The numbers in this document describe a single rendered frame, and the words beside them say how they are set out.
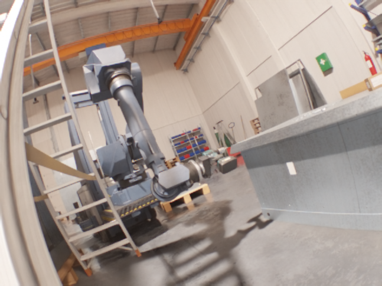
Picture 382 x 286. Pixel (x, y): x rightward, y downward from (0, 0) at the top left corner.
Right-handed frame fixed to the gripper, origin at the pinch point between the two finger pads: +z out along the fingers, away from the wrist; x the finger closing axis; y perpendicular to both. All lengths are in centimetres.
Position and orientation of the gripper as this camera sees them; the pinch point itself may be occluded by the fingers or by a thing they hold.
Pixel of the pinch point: (219, 160)
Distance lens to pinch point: 130.4
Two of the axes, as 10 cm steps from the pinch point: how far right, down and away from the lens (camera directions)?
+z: 8.6, -3.3, 3.9
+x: -1.5, -9.0, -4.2
